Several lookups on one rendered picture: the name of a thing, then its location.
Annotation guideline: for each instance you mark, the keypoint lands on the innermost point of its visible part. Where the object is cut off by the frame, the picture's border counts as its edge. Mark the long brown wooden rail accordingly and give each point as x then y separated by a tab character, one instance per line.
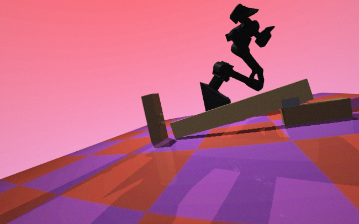
262	103

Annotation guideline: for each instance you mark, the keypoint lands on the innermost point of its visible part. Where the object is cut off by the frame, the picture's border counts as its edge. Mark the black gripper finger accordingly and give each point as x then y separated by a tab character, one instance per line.
263	37
245	12

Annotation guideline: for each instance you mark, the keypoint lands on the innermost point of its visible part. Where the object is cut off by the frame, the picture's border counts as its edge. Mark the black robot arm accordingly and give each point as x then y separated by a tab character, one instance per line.
223	70

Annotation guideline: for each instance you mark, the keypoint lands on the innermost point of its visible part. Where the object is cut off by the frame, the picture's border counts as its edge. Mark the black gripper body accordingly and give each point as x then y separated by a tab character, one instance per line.
248	26

